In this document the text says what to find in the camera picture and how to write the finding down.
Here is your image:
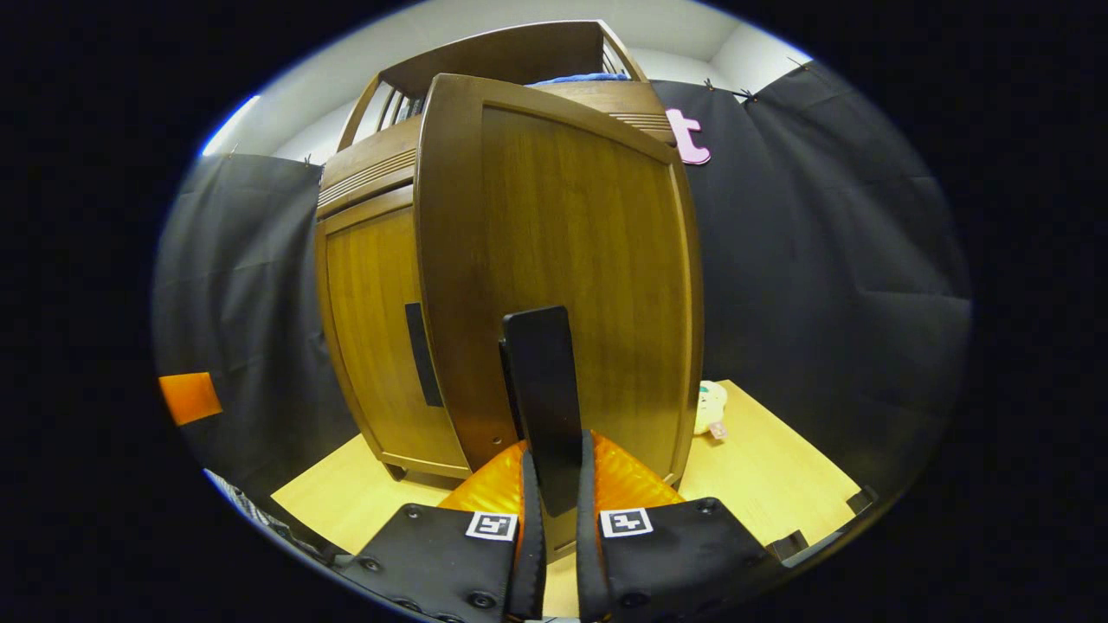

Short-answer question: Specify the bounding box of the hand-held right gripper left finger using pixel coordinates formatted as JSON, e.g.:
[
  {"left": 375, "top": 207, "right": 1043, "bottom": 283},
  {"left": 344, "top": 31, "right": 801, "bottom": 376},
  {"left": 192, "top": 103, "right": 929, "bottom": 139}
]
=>
[{"left": 338, "top": 440, "right": 548, "bottom": 623}]

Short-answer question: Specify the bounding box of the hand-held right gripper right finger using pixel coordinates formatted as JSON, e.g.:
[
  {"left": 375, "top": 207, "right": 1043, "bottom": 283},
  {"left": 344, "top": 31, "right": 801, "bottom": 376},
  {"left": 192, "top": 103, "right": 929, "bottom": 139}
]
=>
[{"left": 576, "top": 430, "right": 780, "bottom": 622}]

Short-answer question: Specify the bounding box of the wooden shoe cabinet door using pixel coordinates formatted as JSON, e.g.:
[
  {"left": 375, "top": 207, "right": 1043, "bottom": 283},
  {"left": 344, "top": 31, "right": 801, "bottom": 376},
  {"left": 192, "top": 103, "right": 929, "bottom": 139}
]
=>
[
  {"left": 316, "top": 186, "right": 473, "bottom": 479},
  {"left": 414, "top": 74, "right": 704, "bottom": 563}
]

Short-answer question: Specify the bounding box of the wooden double-door shoe cabinet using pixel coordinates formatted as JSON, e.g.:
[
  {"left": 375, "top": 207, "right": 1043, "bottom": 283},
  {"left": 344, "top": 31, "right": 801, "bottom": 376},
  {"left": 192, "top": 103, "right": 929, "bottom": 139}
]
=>
[{"left": 313, "top": 19, "right": 678, "bottom": 482}]

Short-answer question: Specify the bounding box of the yellow plush toy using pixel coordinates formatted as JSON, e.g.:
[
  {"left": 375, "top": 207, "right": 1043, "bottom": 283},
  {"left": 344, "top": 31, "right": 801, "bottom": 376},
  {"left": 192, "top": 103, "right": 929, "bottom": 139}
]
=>
[{"left": 694, "top": 381, "right": 730, "bottom": 440}]

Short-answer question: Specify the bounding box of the black backdrop cloth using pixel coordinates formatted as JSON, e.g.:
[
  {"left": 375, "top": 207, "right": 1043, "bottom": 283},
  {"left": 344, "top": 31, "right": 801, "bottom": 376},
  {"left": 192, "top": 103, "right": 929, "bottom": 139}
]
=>
[{"left": 154, "top": 62, "right": 972, "bottom": 494}]

